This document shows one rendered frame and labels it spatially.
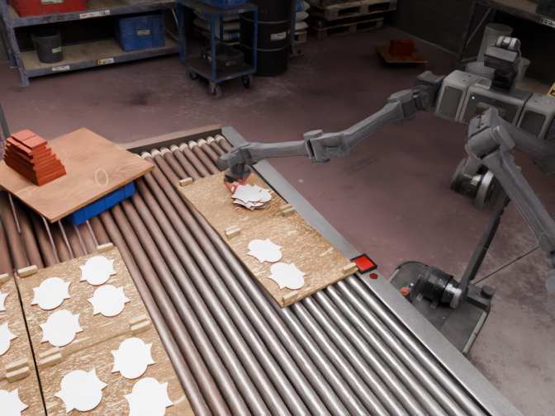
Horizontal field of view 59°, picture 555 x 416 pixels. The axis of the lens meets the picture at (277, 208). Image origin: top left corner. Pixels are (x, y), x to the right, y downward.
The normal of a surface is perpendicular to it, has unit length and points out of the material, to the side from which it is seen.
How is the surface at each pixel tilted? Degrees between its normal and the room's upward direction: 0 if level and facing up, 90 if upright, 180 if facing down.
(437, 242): 0
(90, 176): 0
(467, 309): 0
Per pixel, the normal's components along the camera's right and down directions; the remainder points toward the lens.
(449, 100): -0.59, 0.47
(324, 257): 0.05, -0.79
